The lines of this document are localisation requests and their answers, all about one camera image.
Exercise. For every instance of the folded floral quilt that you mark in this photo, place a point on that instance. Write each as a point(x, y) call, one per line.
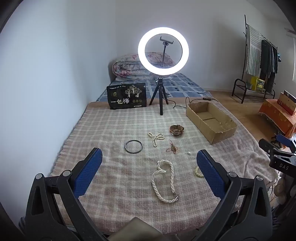
point(124, 67)

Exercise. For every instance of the green striped towel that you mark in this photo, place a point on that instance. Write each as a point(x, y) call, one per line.
point(253, 55)

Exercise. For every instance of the pink checkered blanket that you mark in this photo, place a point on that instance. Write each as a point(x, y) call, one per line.
point(115, 185)

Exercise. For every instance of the black clothes rack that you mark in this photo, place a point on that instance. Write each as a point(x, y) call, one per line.
point(245, 20)

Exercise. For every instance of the black snack bag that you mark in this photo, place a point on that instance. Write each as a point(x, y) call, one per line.
point(127, 96)

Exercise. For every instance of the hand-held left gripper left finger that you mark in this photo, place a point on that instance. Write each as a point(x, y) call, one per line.
point(89, 171)

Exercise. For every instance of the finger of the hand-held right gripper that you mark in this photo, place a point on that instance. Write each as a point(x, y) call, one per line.
point(284, 141)
point(281, 163)

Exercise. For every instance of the small grey pot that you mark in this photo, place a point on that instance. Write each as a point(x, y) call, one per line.
point(248, 85)

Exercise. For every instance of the cardboard box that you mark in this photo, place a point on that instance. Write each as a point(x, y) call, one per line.
point(222, 136)

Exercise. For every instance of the yellow box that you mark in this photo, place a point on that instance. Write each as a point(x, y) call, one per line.
point(257, 83)

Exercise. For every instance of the dark green jacket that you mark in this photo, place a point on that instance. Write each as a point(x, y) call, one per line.
point(266, 58)

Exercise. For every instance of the orange cloth covered table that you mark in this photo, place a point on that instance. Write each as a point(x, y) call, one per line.
point(277, 115)

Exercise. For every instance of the black tripod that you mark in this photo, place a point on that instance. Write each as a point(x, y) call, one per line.
point(160, 97)

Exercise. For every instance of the dark grey shirt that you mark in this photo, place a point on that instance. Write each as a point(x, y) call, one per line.
point(274, 60)

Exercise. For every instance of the dark metal bangle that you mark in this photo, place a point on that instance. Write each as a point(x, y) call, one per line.
point(125, 146)

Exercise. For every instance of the small blue cloth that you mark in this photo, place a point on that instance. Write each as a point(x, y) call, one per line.
point(279, 57)

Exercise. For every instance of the blue patterned bed sheet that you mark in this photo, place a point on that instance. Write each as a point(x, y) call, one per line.
point(182, 83)

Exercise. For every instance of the window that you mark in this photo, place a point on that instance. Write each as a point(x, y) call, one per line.
point(294, 60)

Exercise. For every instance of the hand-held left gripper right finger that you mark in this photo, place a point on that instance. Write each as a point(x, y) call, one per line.
point(209, 172)

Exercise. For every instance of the brown cardboard carton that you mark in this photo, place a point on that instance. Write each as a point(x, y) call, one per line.
point(286, 103)

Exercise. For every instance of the black phone holder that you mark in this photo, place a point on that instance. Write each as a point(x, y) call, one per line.
point(166, 42)

